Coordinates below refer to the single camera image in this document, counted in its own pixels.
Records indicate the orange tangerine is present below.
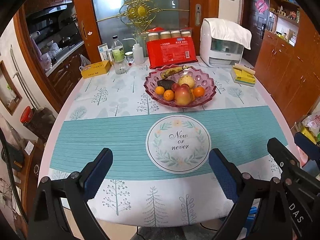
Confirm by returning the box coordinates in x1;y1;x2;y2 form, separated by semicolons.
193;86;206;98

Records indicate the red yellow apple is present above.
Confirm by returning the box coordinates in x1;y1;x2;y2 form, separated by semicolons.
175;86;193;106

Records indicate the yellow speckled pear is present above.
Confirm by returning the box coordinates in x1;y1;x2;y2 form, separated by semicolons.
178;75;195;89

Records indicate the small tangerine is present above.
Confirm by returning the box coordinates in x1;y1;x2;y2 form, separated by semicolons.
163;89;175;101
155;86;165;95

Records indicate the spotted yellow banana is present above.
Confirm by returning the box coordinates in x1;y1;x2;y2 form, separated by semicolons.
160;66;190;80

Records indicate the medium tangerine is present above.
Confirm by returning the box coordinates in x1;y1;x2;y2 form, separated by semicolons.
190;89;195;102

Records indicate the red strawberry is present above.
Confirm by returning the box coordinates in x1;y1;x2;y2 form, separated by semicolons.
171;83;180;92
181;83;190;89

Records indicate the white tree-print tablecloth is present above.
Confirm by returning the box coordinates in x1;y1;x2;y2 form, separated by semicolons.
40;61;298;226

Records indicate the brown wooden cabinet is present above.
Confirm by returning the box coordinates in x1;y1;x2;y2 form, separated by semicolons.
255;0;319;127

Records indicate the round white printed plate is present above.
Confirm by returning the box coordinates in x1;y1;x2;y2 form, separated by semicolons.
145;115;212;174

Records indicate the yellow sponge pack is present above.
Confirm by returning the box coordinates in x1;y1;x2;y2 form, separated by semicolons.
231;63;256;87

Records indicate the pink glass fruit bowl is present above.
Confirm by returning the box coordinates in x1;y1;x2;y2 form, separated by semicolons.
144;65;216;108

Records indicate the white countertop appliance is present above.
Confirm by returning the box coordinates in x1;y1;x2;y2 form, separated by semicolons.
200;20;244;68

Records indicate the yellow flat box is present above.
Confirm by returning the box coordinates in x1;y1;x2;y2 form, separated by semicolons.
79;60;111;79

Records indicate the small tangerine in bowl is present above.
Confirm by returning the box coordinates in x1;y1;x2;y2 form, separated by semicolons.
155;86;165;95

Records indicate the dark avocado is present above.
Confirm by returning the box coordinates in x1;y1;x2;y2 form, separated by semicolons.
157;79;176;90

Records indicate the clear drinking glass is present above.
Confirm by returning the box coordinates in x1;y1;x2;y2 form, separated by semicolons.
114;57;128;75

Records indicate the white cloth on appliance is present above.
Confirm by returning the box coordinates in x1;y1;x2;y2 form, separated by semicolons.
204;18;252;50

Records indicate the small white carton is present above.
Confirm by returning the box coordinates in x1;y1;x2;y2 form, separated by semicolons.
98;43;108;61

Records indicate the clear bottle green label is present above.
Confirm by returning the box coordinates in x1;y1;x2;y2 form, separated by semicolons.
112;35;125;62

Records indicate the white squeeze bottle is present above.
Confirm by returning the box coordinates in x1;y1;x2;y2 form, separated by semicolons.
123;38;144;65

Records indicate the red plastic package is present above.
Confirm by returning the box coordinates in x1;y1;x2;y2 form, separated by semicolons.
146;37;197;69

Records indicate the row of lidded jars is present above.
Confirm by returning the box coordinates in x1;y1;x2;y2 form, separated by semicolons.
147;29;192;41

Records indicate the glass sliding door gold ornament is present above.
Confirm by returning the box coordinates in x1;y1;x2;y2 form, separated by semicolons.
92;0;189;51

